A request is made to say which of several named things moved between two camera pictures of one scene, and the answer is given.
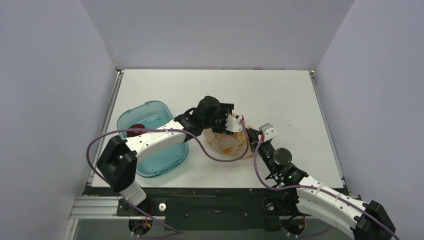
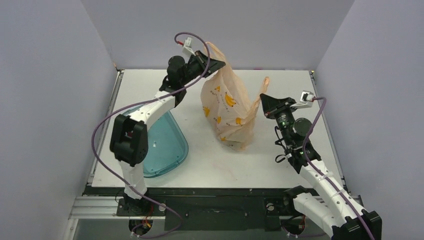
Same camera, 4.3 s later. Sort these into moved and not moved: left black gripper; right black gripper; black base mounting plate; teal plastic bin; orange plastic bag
Moved: orange plastic bag; right black gripper; left black gripper
Not moved: black base mounting plate; teal plastic bin
